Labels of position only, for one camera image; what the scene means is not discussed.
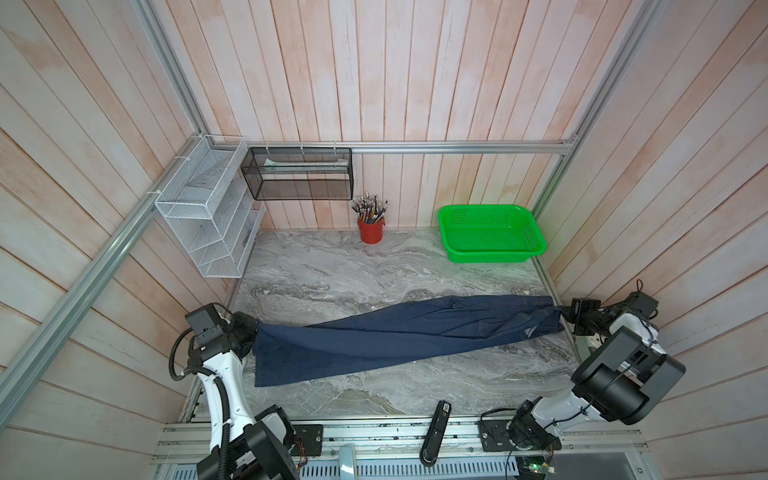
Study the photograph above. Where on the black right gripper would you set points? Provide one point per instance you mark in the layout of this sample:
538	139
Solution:
575	310

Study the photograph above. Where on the dark blue denim trousers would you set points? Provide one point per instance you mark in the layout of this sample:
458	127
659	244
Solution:
402	333

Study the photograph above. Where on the green plastic basket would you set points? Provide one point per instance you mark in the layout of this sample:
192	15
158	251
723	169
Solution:
490	233

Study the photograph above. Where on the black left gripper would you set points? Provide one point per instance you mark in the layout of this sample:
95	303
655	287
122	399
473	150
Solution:
250	324

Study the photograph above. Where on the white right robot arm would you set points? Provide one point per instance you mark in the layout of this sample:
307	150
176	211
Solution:
622	380

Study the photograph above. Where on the white wire mesh shelf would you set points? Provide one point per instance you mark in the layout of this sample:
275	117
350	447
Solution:
209	207

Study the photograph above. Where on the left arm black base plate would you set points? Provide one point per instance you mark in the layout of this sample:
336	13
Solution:
308	440

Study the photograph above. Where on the red metal pencil bucket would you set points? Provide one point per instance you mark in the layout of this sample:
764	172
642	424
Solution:
371	233

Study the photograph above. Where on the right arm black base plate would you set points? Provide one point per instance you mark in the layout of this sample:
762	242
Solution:
498	435

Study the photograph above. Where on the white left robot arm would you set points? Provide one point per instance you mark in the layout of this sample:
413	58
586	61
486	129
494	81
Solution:
242	445

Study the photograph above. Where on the black wire mesh basket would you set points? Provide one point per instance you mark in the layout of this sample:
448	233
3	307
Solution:
299	173

